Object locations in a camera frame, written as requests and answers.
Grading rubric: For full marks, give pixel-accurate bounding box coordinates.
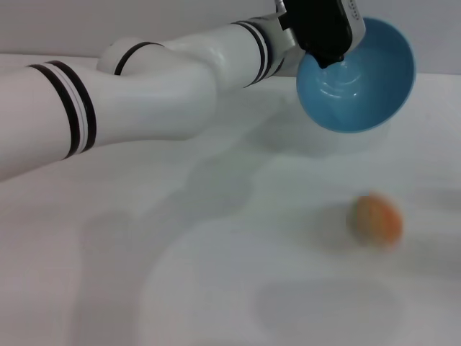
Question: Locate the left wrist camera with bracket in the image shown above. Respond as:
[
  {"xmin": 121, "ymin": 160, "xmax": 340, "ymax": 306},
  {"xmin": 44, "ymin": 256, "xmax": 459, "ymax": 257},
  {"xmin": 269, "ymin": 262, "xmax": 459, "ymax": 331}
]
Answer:
[{"xmin": 274, "ymin": 0, "xmax": 366, "ymax": 61}]

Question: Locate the orange striped bread loaf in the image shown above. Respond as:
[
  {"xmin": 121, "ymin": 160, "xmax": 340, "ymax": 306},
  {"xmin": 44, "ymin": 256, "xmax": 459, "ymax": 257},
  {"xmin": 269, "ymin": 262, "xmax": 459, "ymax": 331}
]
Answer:
[{"xmin": 345, "ymin": 192, "xmax": 404, "ymax": 250}]

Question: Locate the blue bowl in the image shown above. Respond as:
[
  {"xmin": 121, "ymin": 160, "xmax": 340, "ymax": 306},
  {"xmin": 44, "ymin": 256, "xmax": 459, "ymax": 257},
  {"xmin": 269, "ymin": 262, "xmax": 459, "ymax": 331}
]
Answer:
[{"xmin": 295, "ymin": 17, "xmax": 417, "ymax": 135}]

